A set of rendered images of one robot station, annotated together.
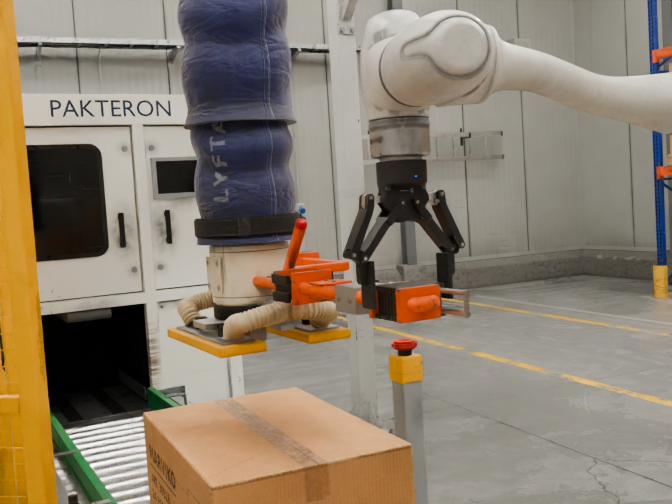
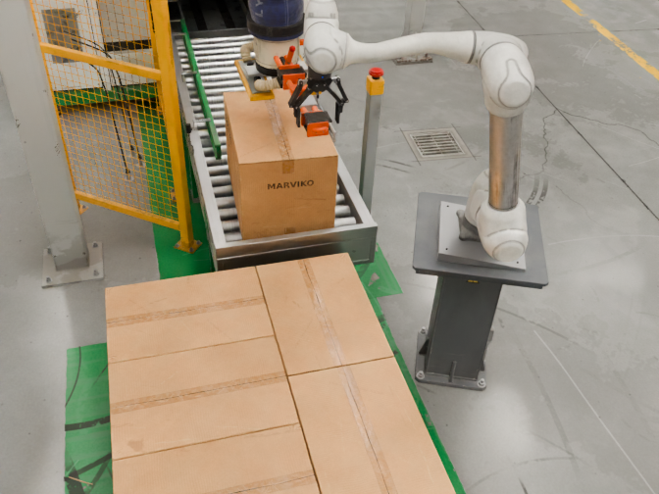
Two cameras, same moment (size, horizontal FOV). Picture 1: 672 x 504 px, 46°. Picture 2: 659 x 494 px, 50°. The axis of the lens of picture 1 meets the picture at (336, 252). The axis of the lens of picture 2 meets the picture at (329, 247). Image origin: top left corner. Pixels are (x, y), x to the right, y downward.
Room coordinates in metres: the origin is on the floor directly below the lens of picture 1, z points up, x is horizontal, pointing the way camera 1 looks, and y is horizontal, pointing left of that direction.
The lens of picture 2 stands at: (-0.86, -0.54, 2.45)
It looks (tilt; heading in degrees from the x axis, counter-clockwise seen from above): 40 degrees down; 10
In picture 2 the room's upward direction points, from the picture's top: 3 degrees clockwise
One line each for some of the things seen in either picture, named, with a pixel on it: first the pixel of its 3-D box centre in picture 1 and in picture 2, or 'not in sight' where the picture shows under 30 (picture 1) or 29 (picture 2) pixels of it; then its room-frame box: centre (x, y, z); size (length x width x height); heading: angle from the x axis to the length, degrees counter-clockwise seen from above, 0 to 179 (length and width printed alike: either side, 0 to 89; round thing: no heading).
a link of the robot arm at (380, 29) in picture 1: (398, 65); (321, 24); (1.16, -0.11, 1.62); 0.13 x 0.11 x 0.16; 14
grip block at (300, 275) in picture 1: (302, 285); (291, 76); (1.47, 0.07, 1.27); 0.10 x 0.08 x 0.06; 119
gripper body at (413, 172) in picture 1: (402, 190); (319, 77); (1.17, -0.10, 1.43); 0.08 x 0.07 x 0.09; 118
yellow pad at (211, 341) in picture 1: (213, 332); (253, 74); (1.65, 0.27, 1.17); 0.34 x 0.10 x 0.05; 29
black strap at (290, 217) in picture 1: (248, 224); (277, 21); (1.69, 0.18, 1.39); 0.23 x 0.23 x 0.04
